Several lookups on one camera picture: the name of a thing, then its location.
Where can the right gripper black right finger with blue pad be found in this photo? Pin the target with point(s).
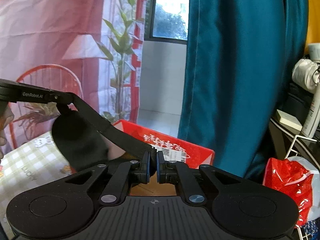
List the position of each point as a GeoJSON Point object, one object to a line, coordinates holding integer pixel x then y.
{"type": "Point", "coordinates": [181, 176]}

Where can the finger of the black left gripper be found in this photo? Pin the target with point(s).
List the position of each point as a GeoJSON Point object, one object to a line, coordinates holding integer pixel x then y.
{"type": "Point", "coordinates": [14, 92]}

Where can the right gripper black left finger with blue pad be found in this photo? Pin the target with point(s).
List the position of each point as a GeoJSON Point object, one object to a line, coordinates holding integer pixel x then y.
{"type": "Point", "coordinates": [126, 175]}

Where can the black strap bag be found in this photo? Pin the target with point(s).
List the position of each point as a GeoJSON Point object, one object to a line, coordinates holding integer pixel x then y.
{"type": "Point", "coordinates": [81, 134]}

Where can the printed room scene backdrop cloth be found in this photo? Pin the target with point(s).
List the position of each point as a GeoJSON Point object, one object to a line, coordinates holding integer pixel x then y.
{"type": "Point", "coordinates": [92, 48]}

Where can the red strawberry cardboard box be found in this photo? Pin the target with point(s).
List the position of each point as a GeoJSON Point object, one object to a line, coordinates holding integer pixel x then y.
{"type": "Point", "coordinates": [172, 148]}

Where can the checkered bunny tablecloth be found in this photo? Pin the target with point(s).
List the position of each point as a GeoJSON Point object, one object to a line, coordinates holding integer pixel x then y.
{"type": "Point", "coordinates": [33, 164]}

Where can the red plastic bag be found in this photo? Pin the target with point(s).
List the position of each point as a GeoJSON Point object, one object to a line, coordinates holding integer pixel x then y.
{"type": "Point", "coordinates": [292, 176]}

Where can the black desk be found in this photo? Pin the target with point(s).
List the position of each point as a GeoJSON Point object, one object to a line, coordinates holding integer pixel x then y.
{"type": "Point", "coordinates": [288, 142]}

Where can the small white box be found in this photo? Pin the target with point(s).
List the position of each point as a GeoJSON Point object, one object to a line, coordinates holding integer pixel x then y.
{"type": "Point", "coordinates": [288, 120]}

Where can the black suitcase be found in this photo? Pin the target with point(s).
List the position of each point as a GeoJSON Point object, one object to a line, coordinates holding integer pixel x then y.
{"type": "Point", "coordinates": [297, 101]}

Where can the dark framed window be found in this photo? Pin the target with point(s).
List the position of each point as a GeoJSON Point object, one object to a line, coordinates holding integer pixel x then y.
{"type": "Point", "coordinates": [167, 21]}

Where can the white spray bottle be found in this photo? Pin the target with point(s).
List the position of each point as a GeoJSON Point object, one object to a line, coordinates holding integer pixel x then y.
{"type": "Point", "coordinates": [312, 119]}

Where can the teal curtain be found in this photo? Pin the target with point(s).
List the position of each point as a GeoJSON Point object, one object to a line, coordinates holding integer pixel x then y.
{"type": "Point", "coordinates": [240, 53]}

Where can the white paper roll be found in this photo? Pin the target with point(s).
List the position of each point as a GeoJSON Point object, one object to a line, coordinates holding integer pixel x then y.
{"type": "Point", "coordinates": [314, 52]}

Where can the yellow curtain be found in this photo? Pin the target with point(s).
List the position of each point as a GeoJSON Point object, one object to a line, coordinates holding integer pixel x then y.
{"type": "Point", "coordinates": [313, 32]}

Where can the white wire rack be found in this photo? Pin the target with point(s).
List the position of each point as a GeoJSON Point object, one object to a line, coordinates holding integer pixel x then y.
{"type": "Point", "coordinates": [304, 147]}

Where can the white drawstring bag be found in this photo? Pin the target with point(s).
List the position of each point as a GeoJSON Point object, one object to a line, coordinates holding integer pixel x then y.
{"type": "Point", "coordinates": [306, 75]}

